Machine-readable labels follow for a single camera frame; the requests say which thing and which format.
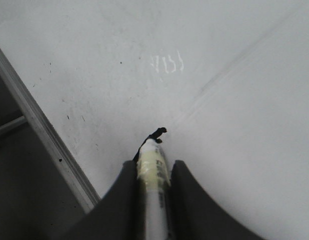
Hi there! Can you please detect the white whiteboard with aluminium frame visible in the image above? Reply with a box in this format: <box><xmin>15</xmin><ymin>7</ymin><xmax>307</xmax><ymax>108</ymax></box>
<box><xmin>0</xmin><ymin>0</ymin><xmax>309</xmax><ymax>240</ymax></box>

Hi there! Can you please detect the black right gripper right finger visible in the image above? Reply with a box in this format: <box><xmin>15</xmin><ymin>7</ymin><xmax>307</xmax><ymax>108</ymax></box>
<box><xmin>170</xmin><ymin>160</ymin><xmax>262</xmax><ymax>240</ymax></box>

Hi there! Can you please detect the white black-tipped whiteboard marker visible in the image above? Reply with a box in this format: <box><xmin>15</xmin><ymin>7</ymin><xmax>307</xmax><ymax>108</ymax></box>
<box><xmin>133</xmin><ymin>127</ymin><xmax>172</xmax><ymax>240</ymax></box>

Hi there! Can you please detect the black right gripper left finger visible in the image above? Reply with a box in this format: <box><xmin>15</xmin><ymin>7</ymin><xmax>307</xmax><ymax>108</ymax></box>
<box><xmin>60</xmin><ymin>161</ymin><xmax>146</xmax><ymax>240</ymax></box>

